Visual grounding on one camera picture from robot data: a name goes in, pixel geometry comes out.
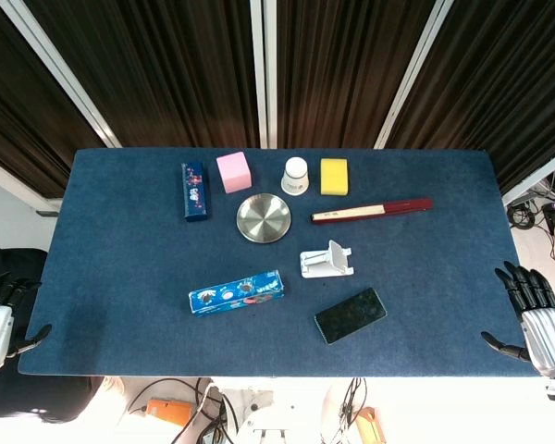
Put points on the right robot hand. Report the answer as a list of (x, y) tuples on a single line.
[(543, 328)]

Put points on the yellow-orange object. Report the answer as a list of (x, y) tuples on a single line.
[(367, 423)]

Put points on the pink cube block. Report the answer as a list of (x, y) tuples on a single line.
[(233, 171)]

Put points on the dark red folding fan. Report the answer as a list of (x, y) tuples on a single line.
[(374, 211)]

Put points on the orange device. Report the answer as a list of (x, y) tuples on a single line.
[(168, 410)]

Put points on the dark blue floral box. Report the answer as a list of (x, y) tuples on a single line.
[(195, 191)]

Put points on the blue table cloth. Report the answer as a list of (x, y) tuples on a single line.
[(166, 259)]

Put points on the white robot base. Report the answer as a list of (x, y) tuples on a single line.
[(277, 423)]

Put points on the white phone stand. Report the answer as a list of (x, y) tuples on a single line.
[(326, 260)]

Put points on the white paper cup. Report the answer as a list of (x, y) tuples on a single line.
[(295, 176)]

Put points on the round steel plate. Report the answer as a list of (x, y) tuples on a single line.
[(263, 218)]

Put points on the black smartphone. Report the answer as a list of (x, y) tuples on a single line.
[(350, 315)]

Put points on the yellow sponge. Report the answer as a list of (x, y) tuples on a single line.
[(334, 176)]

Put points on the blue cookie box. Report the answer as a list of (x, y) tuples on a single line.
[(237, 293)]

